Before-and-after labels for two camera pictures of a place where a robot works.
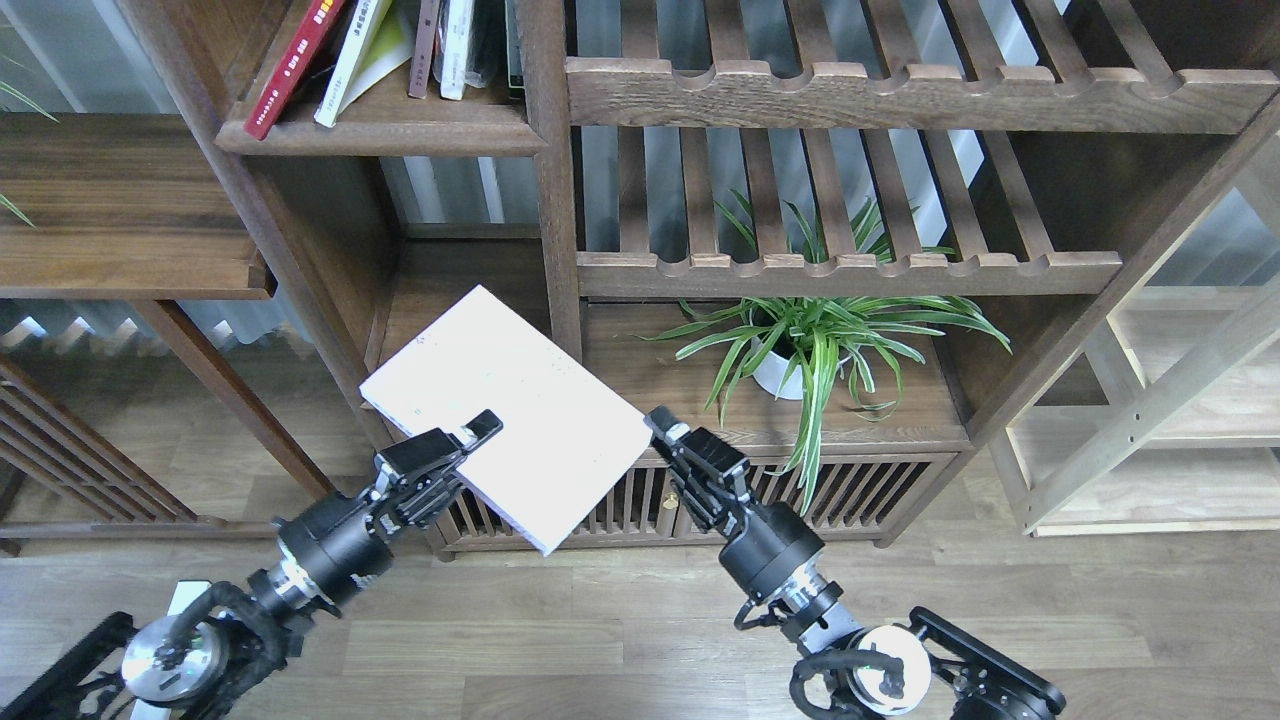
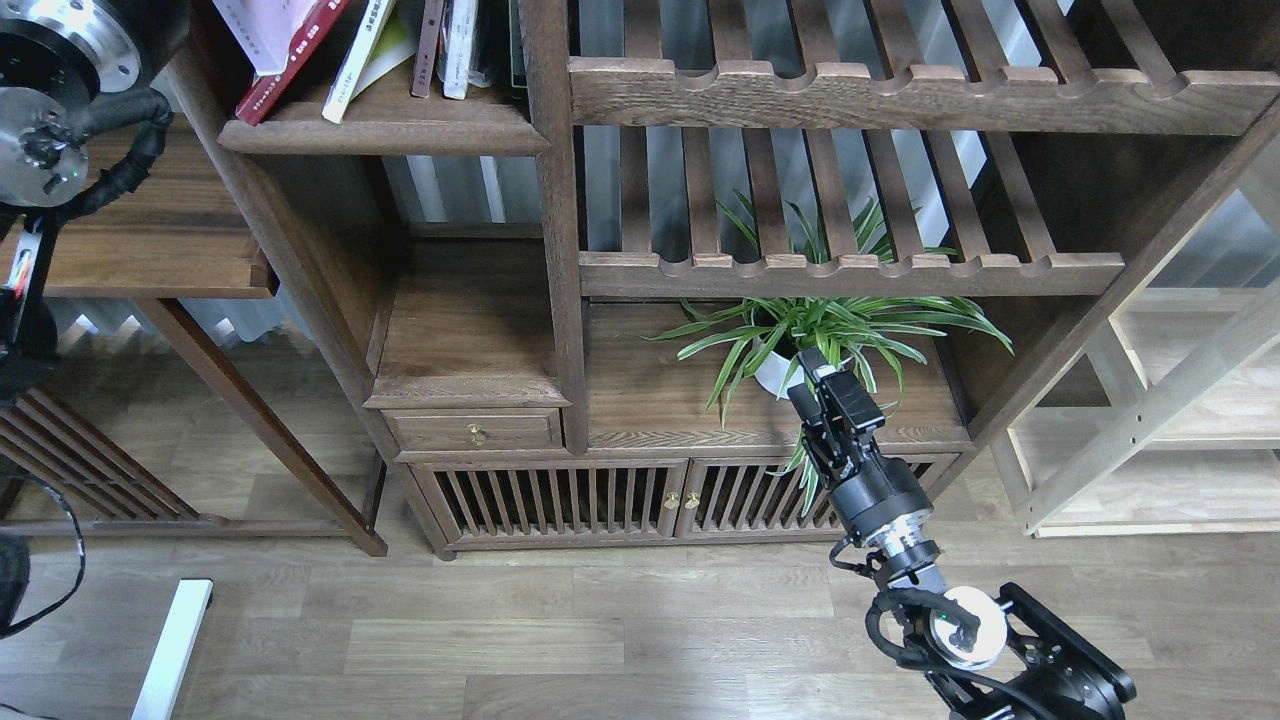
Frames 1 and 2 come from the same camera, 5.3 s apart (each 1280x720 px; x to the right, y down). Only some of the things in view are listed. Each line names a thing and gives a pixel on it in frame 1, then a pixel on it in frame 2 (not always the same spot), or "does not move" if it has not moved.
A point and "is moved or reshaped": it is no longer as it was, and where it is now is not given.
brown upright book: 423,49 does not move
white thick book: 563,445 → 267,29
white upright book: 456,49 does not move
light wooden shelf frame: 1167,419 does not move
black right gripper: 707,473 → 884,503
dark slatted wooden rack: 48,432 does not move
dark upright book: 512,10 does not move
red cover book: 293,66 is moved or reshaped
